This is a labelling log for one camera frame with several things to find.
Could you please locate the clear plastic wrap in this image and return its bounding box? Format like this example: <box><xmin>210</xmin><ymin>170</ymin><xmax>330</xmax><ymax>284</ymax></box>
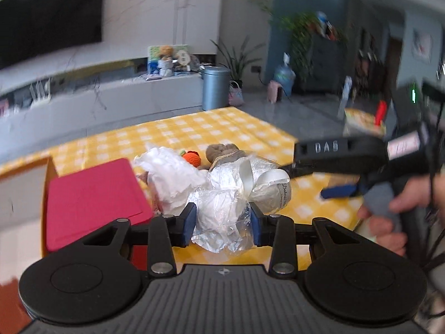
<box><xmin>189</xmin><ymin>155</ymin><xmax>291</xmax><ymax>254</ymax></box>

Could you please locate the white router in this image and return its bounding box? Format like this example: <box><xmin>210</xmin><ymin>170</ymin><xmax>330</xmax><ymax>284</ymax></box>
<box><xmin>29</xmin><ymin>79</ymin><xmax>53</xmax><ymax>107</ymax></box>

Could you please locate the brown teddy bear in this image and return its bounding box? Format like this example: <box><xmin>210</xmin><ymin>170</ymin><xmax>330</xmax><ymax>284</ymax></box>
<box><xmin>158</xmin><ymin>46</ymin><xmax>175</xmax><ymax>77</ymax></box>

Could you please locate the dark cabinet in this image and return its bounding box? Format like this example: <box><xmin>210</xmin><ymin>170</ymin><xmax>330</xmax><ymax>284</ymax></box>
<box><xmin>306</xmin><ymin>31</ymin><xmax>352</xmax><ymax>95</ymax></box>

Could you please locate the printed picture board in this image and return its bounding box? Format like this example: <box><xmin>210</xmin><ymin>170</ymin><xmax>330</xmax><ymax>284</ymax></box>
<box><xmin>147</xmin><ymin>45</ymin><xmax>190</xmax><ymax>78</ymax></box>

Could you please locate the crumpled white plastic bag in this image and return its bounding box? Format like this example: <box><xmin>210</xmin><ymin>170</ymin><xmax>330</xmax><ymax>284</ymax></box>
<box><xmin>133</xmin><ymin>146</ymin><xmax>209</xmax><ymax>216</ymax></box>

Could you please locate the grey metal trash can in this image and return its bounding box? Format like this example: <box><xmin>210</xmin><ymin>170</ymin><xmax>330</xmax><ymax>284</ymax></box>
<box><xmin>201</xmin><ymin>65</ymin><xmax>232</xmax><ymax>111</ymax></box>

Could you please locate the pink box lid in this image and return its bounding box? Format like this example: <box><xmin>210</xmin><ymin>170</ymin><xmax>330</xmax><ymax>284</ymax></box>
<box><xmin>45</xmin><ymin>158</ymin><xmax>154</xmax><ymax>274</ymax></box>

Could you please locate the blue water jug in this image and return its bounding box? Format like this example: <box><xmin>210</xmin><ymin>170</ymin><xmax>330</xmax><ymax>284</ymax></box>
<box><xmin>274</xmin><ymin>53</ymin><xmax>296</xmax><ymax>95</ymax></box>

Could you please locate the person's right hand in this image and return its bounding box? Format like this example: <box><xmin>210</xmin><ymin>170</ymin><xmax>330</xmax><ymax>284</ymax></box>
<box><xmin>357</xmin><ymin>176</ymin><xmax>433</xmax><ymax>259</ymax></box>

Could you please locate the orange crochet toy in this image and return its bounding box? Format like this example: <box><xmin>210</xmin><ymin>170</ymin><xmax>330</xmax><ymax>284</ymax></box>
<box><xmin>179</xmin><ymin>149</ymin><xmax>203</xmax><ymax>168</ymax></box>

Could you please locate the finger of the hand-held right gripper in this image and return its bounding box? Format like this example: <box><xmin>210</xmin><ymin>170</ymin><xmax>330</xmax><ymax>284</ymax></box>
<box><xmin>278</xmin><ymin>136</ymin><xmax>389</xmax><ymax>179</ymax></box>
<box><xmin>320</xmin><ymin>177</ymin><xmax>385</xmax><ymax>200</ymax></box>

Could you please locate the black wall television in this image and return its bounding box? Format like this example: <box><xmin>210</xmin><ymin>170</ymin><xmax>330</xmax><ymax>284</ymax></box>
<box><xmin>0</xmin><ymin>0</ymin><xmax>105</xmax><ymax>71</ymax></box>

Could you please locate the long-leaf potted plant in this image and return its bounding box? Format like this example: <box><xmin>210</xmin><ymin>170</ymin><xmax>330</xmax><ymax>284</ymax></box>
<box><xmin>210</xmin><ymin>36</ymin><xmax>267</xmax><ymax>87</ymax></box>

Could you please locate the orange cardboard box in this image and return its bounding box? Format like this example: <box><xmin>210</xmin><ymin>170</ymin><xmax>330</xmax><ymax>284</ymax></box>
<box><xmin>0</xmin><ymin>156</ymin><xmax>60</xmax><ymax>334</ymax></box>

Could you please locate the brown knitted plush toy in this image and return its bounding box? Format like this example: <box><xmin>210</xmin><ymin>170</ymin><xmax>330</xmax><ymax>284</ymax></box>
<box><xmin>205</xmin><ymin>143</ymin><xmax>251</xmax><ymax>172</ymax></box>

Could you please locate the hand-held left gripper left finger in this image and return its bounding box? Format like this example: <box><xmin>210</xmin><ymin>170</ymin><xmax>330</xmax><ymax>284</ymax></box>
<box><xmin>83</xmin><ymin>202</ymin><xmax>197</xmax><ymax>278</ymax></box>

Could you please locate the red object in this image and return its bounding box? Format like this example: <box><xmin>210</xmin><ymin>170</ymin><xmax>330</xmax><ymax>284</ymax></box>
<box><xmin>374</xmin><ymin>100</ymin><xmax>388</xmax><ymax>126</ymax></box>

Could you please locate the bushy green cabinet plant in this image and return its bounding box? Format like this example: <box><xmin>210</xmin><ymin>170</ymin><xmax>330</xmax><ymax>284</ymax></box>
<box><xmin>278</xmin><ymin>11</ymin><xmax>348</xmax><ymax>91</ymax></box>

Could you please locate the round white plaque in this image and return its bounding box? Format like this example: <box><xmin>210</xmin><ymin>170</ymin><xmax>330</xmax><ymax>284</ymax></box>
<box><xmin>174</xmin><ymin>50</ymin><xmax>192</xmax><ymax>72</ymax></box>

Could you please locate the tan plush toy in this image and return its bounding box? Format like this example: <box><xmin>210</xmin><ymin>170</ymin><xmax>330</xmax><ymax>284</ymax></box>
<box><xmin>137</xmin><ymin>170</ymin><xmax>165</xmax><ymax>213</ymax></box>

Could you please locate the yellow checked cloth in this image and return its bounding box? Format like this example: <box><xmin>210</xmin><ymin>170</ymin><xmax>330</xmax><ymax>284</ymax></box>
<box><xmin>0</xmin><ymin>106</ymin><xmax>370</xmax><ymax>276</ymax></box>

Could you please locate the pink stool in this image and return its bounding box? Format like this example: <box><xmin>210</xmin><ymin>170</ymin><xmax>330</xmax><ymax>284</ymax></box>
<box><xmin>268</xmin><ymin>81</ymin><xmax>284</xmax><ymax>104</ymax></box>

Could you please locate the yellow printed bag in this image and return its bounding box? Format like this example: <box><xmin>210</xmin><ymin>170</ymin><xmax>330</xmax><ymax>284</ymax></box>
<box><xmin>343</xmin><ymin>108</ymin><xmax>387</xmax><ymax>137</ymax></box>

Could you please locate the pink woven basket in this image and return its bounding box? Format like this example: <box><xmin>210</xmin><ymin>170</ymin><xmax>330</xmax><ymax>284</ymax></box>
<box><xmin>228</xmin><ymin>81</ymin><xmax>245</xmax><ymax>107</ymax></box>

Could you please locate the white marble tv console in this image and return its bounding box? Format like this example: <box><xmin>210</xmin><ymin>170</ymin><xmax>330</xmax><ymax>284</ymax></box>
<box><xmin>0</xmin><ymin>71</ymin><xmax>206</xmax><ymax>129</ymax></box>

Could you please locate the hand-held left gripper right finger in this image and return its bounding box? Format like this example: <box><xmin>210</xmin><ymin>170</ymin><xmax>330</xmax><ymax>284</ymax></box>
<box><xmin>248</xmin><ymin>202</ymin><xmax>363</xmax><ymax>276</ymax></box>

